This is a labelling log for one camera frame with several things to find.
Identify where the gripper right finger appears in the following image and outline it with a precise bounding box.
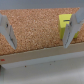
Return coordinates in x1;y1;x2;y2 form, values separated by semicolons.
62;7;84;49

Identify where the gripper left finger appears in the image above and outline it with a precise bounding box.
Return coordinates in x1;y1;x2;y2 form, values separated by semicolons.
0;13;18;51

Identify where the yellow block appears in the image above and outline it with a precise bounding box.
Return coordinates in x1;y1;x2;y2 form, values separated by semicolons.
58;14;80;40

